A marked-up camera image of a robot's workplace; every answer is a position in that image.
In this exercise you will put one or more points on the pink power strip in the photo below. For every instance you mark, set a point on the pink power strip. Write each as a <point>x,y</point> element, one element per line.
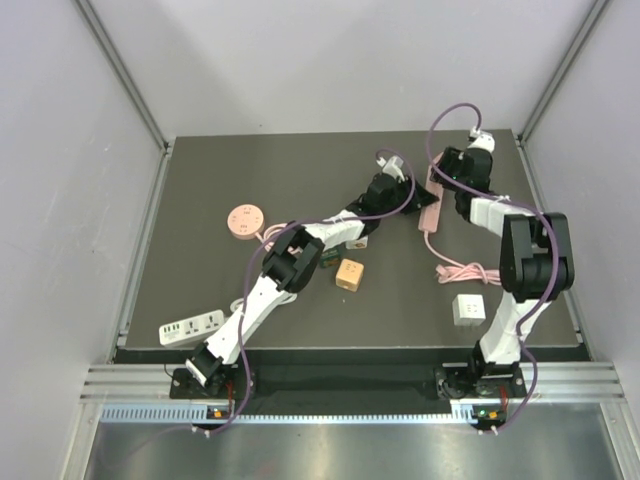
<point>429,218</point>

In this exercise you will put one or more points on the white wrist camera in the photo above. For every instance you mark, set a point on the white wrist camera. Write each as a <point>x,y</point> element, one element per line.
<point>392,167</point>
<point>482,140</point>

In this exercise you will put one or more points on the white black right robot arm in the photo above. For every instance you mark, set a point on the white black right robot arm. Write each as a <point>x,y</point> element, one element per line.
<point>535,266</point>

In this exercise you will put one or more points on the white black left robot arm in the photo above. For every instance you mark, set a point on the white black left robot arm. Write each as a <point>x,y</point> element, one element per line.
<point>291,262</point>

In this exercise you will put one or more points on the grey cable duct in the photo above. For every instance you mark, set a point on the grey cable duct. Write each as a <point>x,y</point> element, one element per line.
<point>203,414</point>

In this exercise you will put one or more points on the orange cube adapter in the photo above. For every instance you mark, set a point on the orange cube adapter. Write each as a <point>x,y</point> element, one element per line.
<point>349,275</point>

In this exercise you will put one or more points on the white cube adapter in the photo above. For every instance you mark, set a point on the white cube adapter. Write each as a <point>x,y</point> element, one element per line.
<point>468,310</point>

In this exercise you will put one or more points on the aluminium frame rail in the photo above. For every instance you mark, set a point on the aluminium frame rail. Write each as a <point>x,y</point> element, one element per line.
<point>557,382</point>

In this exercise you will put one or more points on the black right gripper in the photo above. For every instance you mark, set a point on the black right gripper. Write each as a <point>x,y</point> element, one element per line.
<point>453,158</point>

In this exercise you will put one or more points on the white power strip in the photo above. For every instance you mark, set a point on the white power strip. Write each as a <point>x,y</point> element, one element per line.
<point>181,332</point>

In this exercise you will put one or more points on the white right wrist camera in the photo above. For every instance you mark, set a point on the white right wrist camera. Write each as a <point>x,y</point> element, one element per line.
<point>482,140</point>

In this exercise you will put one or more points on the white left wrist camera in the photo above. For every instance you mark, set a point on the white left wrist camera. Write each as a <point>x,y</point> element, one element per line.
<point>392,167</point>

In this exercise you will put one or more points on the green wooden hexagon socket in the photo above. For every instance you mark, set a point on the green wooden hexagon socket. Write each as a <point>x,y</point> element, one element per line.
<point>330,257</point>

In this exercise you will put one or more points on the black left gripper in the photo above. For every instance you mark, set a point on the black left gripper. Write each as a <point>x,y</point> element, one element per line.
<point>421,198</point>

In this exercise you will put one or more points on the pink round socket base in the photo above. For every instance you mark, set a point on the pink round socket base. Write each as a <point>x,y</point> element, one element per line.
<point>246,222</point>

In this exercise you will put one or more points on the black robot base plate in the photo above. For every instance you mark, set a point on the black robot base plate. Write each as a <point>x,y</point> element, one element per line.
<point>349,382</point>

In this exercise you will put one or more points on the white tiger cube plug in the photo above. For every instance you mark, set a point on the white tiger cube plug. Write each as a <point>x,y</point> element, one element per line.
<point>361,243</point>

